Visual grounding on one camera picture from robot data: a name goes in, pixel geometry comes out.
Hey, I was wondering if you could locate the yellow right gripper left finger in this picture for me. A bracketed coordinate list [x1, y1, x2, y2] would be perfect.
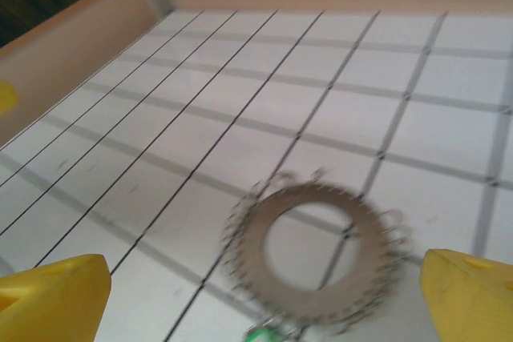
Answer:
[0, 253, 114, 342]

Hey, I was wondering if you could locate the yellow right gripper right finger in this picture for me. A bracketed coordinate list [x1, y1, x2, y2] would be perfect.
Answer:
[420, 248, 513, 342]

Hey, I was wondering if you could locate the round metal key ring disc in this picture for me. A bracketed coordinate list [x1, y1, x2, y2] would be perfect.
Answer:
[220, 169, 414, 339]

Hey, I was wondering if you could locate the green plastic key tag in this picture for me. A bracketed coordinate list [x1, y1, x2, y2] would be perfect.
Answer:
[244, 326, 282, 342]

